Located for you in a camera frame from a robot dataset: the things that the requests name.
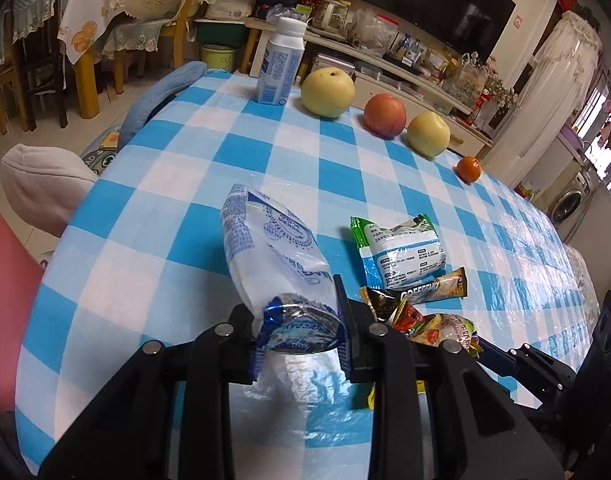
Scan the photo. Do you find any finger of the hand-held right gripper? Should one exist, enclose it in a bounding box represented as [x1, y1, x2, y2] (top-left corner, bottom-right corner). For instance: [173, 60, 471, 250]
[478, 336, 579, 409]

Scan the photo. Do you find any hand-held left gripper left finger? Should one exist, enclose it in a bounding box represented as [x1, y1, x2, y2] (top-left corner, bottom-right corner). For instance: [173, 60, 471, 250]
[38, 302, 258, 480]

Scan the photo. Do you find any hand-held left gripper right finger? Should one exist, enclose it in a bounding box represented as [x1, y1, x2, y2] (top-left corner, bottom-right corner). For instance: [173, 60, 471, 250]
[333, 274, 566, 480]

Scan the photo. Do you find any white blue milk pouch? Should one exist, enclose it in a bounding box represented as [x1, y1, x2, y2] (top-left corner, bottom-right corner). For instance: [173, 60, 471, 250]
[220, 184, 346, 381]

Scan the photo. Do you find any yellow green snack wrapper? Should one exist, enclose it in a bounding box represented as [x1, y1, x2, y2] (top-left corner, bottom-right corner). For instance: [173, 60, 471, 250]
[368, 312, 481, 411]

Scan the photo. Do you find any orange candy wrapper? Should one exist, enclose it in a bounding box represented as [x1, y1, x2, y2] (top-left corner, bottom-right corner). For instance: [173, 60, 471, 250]
[385, 299, 429, 336]

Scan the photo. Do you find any brown coffee stick packet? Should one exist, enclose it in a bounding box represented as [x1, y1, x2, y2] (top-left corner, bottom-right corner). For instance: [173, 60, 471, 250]
[360, 266, 467, 322]

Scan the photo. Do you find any green white snack packet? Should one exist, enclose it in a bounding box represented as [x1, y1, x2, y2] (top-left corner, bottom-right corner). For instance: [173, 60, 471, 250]
[349, 214, 447, 291]

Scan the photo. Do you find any washing machine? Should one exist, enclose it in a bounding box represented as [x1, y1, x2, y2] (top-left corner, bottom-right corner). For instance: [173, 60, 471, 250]
[548, 165, 593, 226]

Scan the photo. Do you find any blue checkered tablecloth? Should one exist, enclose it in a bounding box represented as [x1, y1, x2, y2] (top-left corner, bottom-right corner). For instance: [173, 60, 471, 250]
[15, 70, 601, 476]

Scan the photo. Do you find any orange tangerine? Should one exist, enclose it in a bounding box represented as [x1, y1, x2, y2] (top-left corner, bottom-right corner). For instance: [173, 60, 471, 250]
[454, 156, 483, 184]

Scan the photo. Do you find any small yellow pear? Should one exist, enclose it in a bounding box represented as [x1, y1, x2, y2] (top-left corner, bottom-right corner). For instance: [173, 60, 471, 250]
[407, 111, 451, 157]

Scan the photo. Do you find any red apple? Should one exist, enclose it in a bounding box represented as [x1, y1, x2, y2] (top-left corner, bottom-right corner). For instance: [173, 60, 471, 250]
[363, 93, 407, 140]

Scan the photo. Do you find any owl print floor mat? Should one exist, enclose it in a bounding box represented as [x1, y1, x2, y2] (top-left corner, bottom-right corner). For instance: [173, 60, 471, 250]
[80, 127, 123, 176]

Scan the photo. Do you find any large yellow pear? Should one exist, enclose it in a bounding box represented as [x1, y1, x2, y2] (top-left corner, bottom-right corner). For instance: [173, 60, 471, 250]
[300, 67, 356, 120]

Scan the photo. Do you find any beige cushion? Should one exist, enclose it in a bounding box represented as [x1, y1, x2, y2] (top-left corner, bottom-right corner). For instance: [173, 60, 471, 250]
[2, 143, 98, 238]

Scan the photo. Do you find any blue padded chair back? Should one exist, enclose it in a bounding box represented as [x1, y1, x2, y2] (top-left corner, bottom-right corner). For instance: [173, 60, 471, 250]
[120, 61, 208, 148]

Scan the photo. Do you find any white television cabinet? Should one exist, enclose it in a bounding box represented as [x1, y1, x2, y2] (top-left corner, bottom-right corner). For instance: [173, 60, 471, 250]
[245, 17, 493, 158]

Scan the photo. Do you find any lace covered air conditioner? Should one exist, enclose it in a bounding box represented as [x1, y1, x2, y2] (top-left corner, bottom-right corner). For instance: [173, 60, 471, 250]
[485, 12, 603, 196]

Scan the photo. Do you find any white plastic bottle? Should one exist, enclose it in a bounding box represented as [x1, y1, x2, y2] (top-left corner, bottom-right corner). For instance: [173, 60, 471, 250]
[256, 16, 306, 107]

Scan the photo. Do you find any printed gift bag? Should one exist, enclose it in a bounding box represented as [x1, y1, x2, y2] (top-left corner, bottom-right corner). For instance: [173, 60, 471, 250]
[443, 52, 486, 106]

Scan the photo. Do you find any green plastic bucket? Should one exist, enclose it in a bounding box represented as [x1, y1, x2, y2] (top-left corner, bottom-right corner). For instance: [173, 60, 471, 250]
[200, 44, 238, 73]

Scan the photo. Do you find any clear plastic bag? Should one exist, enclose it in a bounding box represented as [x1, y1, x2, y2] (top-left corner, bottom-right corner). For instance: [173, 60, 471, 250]
[353, 7, 399, 53]

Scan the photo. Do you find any glass kettle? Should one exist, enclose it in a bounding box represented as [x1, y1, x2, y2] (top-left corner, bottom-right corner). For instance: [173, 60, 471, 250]
[313, 0, 353, 36]

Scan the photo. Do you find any yellow wooden chair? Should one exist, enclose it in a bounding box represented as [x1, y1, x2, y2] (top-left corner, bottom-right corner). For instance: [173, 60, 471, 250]
[170, 0, 211, 68]

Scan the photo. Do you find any black television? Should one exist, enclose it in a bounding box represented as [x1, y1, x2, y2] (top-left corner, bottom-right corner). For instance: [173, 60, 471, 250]
[324, 0, 516, 63]

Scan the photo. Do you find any dark wooden chair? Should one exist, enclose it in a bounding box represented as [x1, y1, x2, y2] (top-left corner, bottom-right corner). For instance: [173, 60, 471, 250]
[10, 0, 68, 131]

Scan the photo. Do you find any fruit print table cover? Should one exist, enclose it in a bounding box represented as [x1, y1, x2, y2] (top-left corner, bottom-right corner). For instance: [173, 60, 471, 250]
[58, 0, 121, 66]

